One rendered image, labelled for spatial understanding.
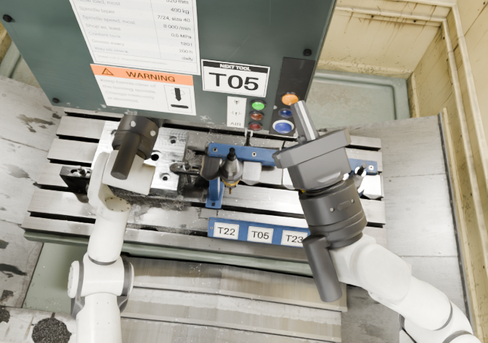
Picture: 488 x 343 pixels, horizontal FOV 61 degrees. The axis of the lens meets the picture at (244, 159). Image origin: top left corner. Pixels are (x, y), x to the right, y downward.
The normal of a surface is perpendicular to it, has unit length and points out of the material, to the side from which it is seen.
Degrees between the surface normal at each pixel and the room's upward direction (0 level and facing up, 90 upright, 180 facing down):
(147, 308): 8
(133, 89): 90
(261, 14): 90
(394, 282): 33
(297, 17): 90
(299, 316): 7
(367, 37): 90
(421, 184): 24
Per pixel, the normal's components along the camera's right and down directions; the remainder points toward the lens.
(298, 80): -0.11, 0.87
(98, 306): 0.41, -0.72
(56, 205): 0.05, -0.47
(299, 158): 0.25, 0.00
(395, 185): -0.37, -0.48
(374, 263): 0.48, -0.08
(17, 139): 0.45, -0.38
